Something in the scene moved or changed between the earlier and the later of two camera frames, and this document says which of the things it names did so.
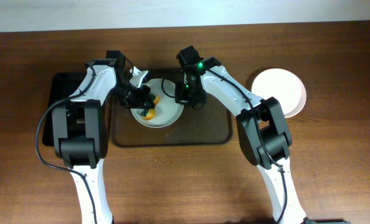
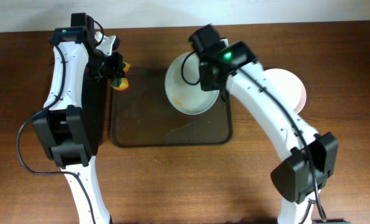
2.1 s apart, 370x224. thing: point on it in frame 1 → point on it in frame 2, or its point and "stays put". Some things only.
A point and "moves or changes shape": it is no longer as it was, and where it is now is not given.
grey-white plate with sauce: (167, 112) moves or changes shape
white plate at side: (283, 86) stays put
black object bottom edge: (324, 221) stays put
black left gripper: (142, 99) → (115, 66)
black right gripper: (189, 97) → (208, 79)
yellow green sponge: (149, 114) moves or changes shape
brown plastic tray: (210, 126) stays put
